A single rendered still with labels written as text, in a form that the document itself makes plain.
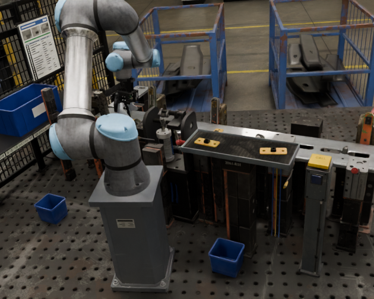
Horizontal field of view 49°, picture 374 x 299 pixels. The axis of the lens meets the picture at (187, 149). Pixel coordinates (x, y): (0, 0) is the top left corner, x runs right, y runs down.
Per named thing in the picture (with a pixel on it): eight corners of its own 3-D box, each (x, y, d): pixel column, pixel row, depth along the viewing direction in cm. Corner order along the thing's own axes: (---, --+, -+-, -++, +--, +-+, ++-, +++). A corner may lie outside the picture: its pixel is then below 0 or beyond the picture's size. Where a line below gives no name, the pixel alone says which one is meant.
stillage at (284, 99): (268, 84, 484) (269, -1, 436) (339, 80, 473) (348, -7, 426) (278, 133, 381) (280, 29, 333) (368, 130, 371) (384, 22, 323)
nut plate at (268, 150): (286, 148, 134) (286, 145, 133) (287, 154, 130) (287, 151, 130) (260, 148, 135) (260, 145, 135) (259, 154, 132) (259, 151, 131)
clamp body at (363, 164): (362, 237, 160) (375, 158, 142) (358, 257, 152) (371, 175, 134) (336, 231, 164) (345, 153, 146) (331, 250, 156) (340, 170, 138)
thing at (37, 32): (62, 69, 232) (48, 12, 216) (33, 83, 214) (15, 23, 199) (59, 68, 232) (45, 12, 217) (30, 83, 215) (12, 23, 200)
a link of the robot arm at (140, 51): (131, -17, 130) (161, 48, 177) (97, -14, 131) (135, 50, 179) (130, 17, 127) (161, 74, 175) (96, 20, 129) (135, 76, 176)
